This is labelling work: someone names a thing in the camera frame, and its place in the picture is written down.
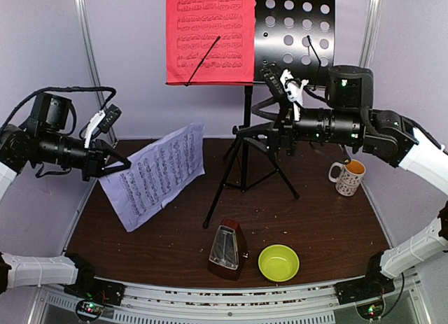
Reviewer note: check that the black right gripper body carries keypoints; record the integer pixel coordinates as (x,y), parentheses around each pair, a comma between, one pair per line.
(285,125)

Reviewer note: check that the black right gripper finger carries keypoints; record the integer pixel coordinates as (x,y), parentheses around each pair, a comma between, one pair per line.
(265,129)
(262,146)

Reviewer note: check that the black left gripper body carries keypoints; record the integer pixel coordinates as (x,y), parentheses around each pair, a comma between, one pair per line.
(89,164)

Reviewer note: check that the white sheet music paper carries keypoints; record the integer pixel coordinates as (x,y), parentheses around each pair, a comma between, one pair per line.
(158,173)

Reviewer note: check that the black perforated music stand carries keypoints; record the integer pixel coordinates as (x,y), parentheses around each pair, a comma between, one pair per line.
(298,35)

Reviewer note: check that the wooden metronome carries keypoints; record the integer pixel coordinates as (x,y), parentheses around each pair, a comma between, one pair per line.
(229,251)

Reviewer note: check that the red sheet music paper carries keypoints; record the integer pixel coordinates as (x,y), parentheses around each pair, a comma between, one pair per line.
(210,42)

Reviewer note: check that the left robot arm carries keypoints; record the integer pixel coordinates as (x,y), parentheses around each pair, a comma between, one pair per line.
(42,139)

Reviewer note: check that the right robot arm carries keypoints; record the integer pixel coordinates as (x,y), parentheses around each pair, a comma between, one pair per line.
(349,120)

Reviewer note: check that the white patterned mug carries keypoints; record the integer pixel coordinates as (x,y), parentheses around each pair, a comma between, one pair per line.
(346,177)

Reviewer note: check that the green bowl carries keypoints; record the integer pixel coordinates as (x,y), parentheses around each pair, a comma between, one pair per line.
(278,263)

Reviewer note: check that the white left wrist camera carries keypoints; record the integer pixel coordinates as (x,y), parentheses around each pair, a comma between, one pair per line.
(101,122)

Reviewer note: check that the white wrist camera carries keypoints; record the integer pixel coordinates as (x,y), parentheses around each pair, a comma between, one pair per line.
(285,89)
(101,122)

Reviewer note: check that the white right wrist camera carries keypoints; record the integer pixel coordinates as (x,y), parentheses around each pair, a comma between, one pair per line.
(285,89)

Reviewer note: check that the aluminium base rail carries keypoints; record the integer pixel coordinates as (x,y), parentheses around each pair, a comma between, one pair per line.
(304,303)

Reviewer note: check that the right aluminium frame post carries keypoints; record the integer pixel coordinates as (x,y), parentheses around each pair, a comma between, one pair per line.
(359,22)

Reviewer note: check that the aluminium frame post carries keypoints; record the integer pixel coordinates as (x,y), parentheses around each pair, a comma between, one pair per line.
(359,22)
(82,14)

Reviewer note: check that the left aluminium frame post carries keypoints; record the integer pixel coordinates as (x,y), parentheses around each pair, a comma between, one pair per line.
(82,14)

